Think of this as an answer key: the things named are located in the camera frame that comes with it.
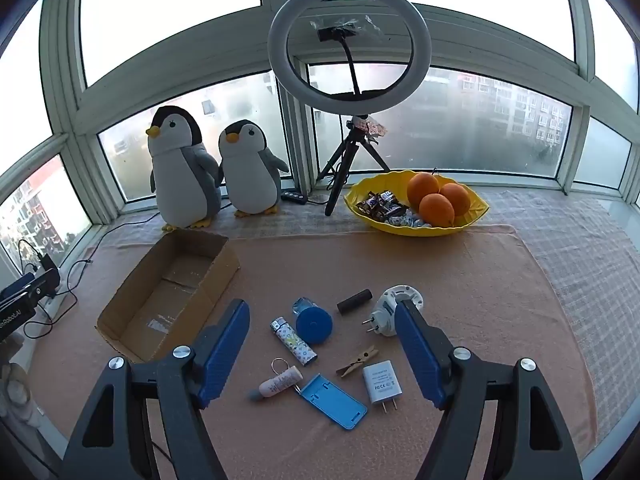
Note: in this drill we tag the yellow leaf-shaped bowl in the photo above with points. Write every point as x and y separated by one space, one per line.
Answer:
475 205

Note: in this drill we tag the round blue tape measure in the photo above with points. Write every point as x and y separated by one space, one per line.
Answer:
315 326

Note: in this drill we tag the wooden clothespin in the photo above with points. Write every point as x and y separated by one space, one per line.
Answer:
357 361

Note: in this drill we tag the pile of wrapped candies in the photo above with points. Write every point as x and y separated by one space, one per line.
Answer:
377 202

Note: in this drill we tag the brown cardboard box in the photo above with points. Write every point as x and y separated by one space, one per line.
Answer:
150 305

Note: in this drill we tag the orange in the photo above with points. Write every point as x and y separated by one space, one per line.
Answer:
457 197
436 210
422 187

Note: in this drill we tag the patterned white lighter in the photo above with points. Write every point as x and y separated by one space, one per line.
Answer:
295 344

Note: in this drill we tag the black phone holder clamp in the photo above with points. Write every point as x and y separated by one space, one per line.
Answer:
335 34

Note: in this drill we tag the blue eye drop bottle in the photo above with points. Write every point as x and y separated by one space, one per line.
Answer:
304 305

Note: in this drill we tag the blue folding phone stand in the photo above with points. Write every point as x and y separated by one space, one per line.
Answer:
332 402

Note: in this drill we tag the small penguin plush toy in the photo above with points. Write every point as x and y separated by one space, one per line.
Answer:
250 175

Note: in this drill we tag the paper tag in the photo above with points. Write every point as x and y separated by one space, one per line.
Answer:
376 129

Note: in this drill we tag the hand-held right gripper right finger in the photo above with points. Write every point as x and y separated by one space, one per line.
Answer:
417 355

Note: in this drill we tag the large penguin plush toy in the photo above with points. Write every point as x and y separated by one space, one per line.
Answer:
180 175

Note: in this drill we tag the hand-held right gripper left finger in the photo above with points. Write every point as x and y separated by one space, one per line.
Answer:
225 355

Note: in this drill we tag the black power adapter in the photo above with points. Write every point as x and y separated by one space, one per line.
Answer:
48 262

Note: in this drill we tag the black inline remote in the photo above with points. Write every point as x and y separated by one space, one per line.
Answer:
295 197

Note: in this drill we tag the black cylinder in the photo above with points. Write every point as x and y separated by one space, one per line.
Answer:
354 301

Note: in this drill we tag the white usb charger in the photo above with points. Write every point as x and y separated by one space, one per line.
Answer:
380 382

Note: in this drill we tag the white round plug adapter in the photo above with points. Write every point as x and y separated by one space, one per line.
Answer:
385 310

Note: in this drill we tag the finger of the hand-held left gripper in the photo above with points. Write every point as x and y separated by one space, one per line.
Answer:
42 287

